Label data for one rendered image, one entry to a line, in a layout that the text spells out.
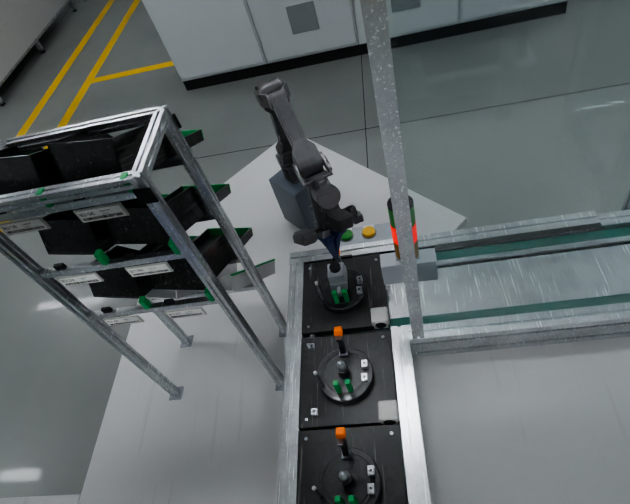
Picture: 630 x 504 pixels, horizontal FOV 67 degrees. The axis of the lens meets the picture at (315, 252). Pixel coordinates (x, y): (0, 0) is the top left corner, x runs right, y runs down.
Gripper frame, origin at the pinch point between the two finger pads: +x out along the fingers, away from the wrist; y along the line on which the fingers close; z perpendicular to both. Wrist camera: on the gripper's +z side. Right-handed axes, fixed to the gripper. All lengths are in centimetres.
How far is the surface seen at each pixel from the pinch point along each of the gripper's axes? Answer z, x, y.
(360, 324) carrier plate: 3.6, 22.5, 0.3
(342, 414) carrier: 15.5, 34.3, -17.6
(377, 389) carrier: 17.6, 31.9, -7.8
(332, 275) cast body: -0.7, 7.9, -1.9
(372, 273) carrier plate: -4.1, 14.5, 12.9
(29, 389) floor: -189, 78, -100
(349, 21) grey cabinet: -228, -79, 197
